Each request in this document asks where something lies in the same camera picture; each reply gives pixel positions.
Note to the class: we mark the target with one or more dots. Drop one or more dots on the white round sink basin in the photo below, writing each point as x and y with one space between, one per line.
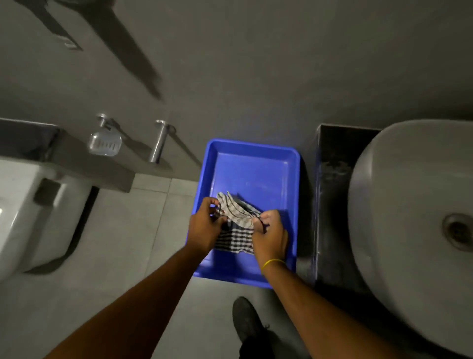
402 222

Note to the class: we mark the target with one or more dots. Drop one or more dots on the person's left thumb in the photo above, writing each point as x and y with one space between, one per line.
221 221

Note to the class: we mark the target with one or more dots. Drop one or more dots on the person's black shoe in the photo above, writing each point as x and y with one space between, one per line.
247 318

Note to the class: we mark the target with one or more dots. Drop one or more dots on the white toilet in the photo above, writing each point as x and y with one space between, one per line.
33 222

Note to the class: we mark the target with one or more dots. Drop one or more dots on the metal sink drain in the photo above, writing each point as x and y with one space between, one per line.
460 232

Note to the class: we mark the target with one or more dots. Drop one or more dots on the checkered grey cloth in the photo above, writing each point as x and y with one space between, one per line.
236 220

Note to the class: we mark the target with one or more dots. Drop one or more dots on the person's left forearm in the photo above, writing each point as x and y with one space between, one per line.
140 307

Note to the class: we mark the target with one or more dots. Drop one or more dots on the chrome toilet paper holder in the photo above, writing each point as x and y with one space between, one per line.
159 142

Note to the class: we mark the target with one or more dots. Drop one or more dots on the yellow wristband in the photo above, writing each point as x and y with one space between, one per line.
273 262

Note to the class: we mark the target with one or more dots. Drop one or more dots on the person's right hand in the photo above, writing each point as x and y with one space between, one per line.
270 240

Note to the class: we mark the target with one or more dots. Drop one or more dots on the person's right thumb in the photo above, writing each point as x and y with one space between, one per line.
257 224

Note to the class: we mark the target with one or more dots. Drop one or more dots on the chrome bidet sprayer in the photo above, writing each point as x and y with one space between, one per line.
105 142

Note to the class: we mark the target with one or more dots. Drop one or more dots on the black sink counter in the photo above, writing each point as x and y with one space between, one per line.
330 207

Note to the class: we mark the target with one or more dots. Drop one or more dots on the person's right forearm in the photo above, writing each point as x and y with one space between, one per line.
317 314

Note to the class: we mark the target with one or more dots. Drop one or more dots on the person's left hand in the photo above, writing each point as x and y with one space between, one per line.
202 229

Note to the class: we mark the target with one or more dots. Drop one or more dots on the blue plastic tub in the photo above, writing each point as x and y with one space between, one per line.
255 170

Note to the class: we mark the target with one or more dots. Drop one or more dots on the person's black trouser leg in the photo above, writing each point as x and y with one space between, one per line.
258 347

